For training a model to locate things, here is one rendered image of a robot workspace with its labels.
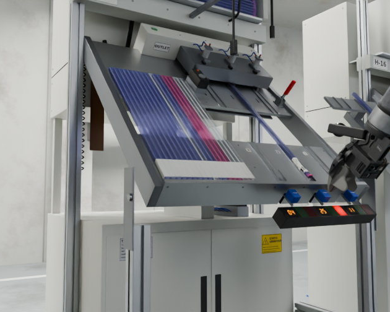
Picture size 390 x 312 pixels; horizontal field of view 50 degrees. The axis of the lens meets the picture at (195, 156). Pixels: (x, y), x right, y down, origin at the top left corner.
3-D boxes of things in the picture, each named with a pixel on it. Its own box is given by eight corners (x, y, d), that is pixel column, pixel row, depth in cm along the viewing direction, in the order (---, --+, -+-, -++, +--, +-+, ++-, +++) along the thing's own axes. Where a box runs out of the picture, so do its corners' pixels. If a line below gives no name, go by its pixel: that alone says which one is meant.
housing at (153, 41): (247, 87, 171) (262, 56, 164) (135, 70, 146) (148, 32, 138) (238, 77, 177) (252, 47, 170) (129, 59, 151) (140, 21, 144)
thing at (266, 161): (356, 193, 125) (362, 185, 123) (156, 194, 91) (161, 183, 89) (319, 153, 138) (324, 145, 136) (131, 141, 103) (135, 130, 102)
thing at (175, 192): (353, 202, 126) (368, 184, 122) (154, 207, 91) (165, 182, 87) (351, 199, 126) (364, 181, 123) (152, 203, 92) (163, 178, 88)
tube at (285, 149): (310, 179, 116) (312, 176, 116) (306, 179, 116) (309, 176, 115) (229, 84, 151) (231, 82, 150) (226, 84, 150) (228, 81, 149)
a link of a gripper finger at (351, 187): (340, 203, 107) (361, 176, 102) (326, 187, 111) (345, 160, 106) (348, 203, 108) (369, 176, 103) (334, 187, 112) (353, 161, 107)
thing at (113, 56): (286, 127, 151) (293, 115, 149) (111, 108, 117) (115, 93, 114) (244, 80, 174) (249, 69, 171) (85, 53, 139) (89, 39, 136)
